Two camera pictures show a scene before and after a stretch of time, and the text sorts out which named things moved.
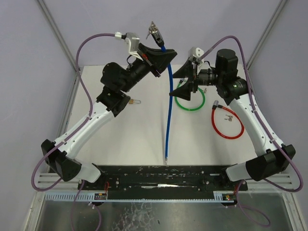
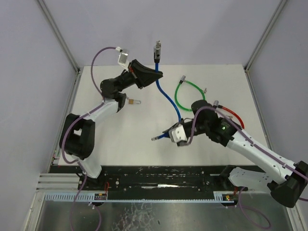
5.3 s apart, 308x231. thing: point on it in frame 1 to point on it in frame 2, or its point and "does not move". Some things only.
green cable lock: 204,91 does not move
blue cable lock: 154,32 to 157,53
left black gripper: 151,64 to 136,75
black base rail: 158,182 does not move
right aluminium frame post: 275,15 does not move
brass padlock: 133,101 does not move
